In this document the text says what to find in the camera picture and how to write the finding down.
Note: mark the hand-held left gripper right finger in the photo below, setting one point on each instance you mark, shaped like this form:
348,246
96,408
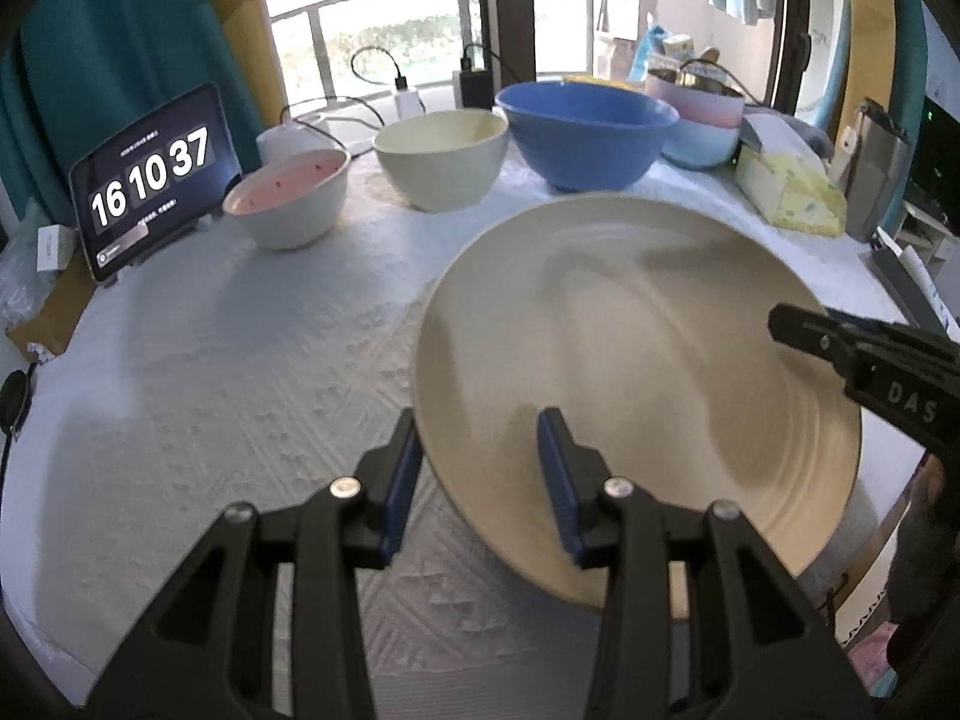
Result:
559,487

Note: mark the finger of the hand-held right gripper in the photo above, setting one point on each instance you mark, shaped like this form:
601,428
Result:
817,334
915,341

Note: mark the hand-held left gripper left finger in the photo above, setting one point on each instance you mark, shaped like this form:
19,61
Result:
397,495

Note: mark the beige plate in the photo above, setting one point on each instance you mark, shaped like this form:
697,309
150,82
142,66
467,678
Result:
637,352

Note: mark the pink spotted bowl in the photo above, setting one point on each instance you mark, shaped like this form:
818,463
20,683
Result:
289,217

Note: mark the person's right forearm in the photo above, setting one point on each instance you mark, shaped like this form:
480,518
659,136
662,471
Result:
926,540

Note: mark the yellow tissue pack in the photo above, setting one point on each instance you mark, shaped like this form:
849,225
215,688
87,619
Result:
791,191

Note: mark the steel thermos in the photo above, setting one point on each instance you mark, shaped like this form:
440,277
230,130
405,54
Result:
874,172

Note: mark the black monitor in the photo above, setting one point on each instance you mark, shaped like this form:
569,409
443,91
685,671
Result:
937,157

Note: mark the grey pouch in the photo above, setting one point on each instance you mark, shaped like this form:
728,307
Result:
784,131

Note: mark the plain pink bowl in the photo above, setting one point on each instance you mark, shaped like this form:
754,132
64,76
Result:
701,114

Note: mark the steel bowl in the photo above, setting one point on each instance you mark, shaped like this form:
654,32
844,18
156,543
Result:
697,82

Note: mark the large blue bowl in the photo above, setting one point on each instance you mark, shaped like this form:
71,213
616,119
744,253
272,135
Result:
592,150

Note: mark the yellow curtain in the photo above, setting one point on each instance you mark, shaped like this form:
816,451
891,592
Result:
862,30
240,37

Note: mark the cream bowl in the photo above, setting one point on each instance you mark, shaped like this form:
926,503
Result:
442,172

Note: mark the blue plastic bag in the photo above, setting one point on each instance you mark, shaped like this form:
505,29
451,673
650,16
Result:
651,52

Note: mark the yellow plastic bag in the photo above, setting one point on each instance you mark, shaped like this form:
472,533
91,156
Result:
596,80

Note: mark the white desk lamp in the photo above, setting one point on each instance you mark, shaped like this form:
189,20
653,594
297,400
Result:
289,139

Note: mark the cardboard box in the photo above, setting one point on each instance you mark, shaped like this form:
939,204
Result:
52,307

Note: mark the black round puck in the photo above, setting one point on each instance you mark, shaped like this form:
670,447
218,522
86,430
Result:
15,401

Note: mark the white charger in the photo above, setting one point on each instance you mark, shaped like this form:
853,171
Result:
407,101

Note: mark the tablet with clock display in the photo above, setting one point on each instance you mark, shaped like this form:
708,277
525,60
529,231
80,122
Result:
154,180

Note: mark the black power adapter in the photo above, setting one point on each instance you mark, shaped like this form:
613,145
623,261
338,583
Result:
472,88

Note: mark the small white box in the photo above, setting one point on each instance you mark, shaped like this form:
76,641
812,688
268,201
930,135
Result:
54,247

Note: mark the balcony railing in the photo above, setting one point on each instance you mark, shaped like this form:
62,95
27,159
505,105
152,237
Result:
322,37

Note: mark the teal curtain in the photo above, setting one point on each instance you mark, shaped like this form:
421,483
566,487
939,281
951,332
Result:
112,37

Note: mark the dark sliding door frame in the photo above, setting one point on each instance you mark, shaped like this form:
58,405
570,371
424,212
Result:
506,0
806,15

